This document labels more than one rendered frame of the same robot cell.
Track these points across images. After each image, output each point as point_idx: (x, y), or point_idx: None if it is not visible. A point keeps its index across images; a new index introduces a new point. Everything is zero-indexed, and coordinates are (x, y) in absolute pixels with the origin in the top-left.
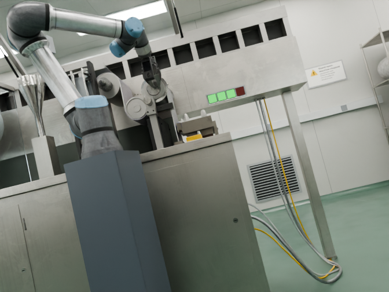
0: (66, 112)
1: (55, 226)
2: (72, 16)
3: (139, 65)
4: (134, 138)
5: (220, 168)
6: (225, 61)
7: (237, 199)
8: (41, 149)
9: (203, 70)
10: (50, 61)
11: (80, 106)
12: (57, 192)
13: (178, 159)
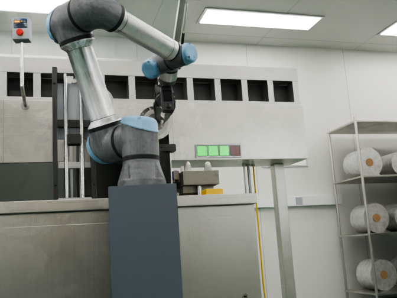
0: (100, 127)
1: (18, 269)
2: (140, 25)
3: (114, 85)
4: None
5: (238, 232)
6: (224, 110)
7: (250, 272)
8: None
9: (197, 114)
10: (95, 63)
11: (136, 125)
12: (30, 223)
13: (192, 212)
